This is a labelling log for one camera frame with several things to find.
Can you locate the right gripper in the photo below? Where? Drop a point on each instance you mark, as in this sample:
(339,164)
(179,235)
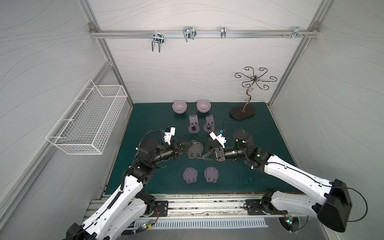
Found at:
(219,154)

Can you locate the brown metal jewelry stand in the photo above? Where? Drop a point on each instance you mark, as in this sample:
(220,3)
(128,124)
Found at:
(251,82)

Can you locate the aluminium top rail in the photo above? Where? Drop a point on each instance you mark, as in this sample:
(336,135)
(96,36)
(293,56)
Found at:
(201,34)

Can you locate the metal double hook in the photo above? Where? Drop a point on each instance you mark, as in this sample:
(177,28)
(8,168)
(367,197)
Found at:
(189,33)
(158,39)

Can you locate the white wire basket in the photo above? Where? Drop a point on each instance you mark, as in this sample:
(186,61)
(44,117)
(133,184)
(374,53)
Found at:
(86,126)

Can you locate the green table mat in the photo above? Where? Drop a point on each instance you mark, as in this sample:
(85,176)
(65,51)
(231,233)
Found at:
(234,176)

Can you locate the pink bowl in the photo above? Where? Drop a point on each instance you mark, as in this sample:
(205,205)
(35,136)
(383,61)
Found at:
(203,106)
(179,107)

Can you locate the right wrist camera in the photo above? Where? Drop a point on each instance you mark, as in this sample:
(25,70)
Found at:
(217,135)

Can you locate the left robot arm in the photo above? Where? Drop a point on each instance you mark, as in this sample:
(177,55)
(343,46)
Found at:
(129,201)

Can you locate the metal double hook left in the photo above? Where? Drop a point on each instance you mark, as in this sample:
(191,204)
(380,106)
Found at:
(158,39)

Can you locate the right pink bowl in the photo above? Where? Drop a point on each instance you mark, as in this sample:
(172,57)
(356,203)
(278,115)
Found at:
(203,106)

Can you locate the purple phone stand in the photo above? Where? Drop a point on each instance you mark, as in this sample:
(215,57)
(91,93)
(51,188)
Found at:
(209,126)
(194,127)
(211,175)
(190,175)

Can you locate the small metal hook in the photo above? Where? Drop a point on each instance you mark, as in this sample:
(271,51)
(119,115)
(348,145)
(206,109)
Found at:
(223,32)

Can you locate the left pink bowl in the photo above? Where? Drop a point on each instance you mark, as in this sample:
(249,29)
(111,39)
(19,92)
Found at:
(179,107)

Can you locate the metal double hook middle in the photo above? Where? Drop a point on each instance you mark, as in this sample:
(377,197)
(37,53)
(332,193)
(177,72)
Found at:
(189,33)

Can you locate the white vent strip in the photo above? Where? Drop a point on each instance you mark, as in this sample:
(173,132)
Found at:
(230,223)

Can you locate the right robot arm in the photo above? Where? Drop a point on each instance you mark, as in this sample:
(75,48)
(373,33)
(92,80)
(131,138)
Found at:
(327,201)

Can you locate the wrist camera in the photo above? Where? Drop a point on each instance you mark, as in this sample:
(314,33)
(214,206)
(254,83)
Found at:
(217,135)
(168,133)

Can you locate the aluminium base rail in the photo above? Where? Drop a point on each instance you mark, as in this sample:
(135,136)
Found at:
(206,206)

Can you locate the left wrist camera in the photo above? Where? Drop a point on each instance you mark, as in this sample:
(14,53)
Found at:
(168,133)

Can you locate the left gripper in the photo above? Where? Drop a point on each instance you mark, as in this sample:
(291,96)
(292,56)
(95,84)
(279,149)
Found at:
(178,149)

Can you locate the metal hook right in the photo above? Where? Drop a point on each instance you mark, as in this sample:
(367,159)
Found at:
(296,34)

